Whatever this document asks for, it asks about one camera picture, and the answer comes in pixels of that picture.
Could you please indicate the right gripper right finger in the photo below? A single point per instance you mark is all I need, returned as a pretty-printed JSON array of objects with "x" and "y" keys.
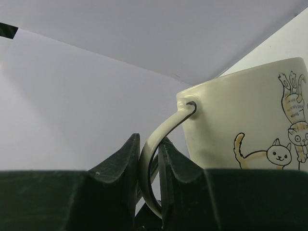
[{"x": 197, "y": 199}]

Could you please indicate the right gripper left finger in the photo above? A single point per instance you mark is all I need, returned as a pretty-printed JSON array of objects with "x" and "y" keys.
[{"x": 100, "y": 199}]

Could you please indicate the beige mug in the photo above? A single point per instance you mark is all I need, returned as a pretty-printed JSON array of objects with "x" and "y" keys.
[{"x": 252, "y": 119}]

